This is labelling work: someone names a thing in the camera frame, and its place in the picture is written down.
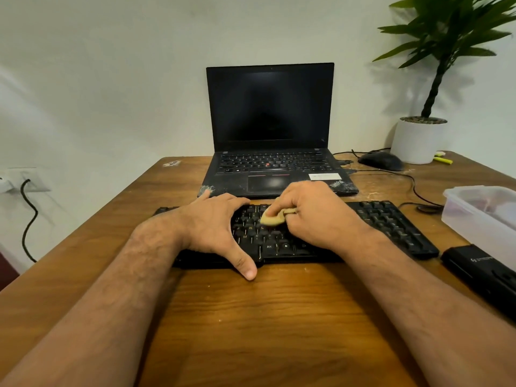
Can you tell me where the black power cable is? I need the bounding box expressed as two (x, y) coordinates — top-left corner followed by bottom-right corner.
(20, 179), (39, 263)

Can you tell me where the black computer mouse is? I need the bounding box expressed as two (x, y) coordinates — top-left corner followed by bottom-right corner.
(357, 151), (404, 172)

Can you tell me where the person's right forearm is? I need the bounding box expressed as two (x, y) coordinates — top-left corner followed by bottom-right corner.
(341, 227), (516, 387)

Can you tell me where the black mouse cable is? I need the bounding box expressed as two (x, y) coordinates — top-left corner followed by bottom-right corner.
(332, 148), (392, 157)

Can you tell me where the black keyboard cable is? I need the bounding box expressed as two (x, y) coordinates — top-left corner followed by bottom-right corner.
(346, 169), (444, 214)

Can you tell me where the black rectangular box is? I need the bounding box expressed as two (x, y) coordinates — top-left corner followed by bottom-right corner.
(440, 244), (516, 323)

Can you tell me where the clear plastic container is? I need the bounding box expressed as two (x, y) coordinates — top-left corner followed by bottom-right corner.
(441, 185), (516, 273)

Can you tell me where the beige cleaning cloth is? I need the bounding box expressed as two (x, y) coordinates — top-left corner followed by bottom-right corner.
(260, 209), (288, 228)

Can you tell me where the person's left forearm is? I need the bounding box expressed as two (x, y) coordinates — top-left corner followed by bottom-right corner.
(0, 211), (190, 387)

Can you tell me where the person's right hand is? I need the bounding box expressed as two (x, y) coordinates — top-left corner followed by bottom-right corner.
(268, 181), (372, 255)

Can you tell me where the black keyboard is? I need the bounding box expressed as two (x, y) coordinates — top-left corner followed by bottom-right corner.
(153, 200), (440, 270)

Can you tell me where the black laptop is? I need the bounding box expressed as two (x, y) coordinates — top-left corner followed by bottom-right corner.
(198, 63), (360, 198)

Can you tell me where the white plant pot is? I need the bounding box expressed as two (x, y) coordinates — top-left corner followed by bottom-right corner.
(390, 117), (448, 165)

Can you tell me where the person's left hand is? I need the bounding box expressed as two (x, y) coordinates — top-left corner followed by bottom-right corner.
(177, 189), (258, 281)

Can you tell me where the white wall outlet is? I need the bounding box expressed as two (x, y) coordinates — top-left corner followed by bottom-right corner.
(0, 167), (51, 194)

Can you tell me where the green potted plant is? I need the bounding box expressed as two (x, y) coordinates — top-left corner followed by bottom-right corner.
(372, 0), (516, 120)

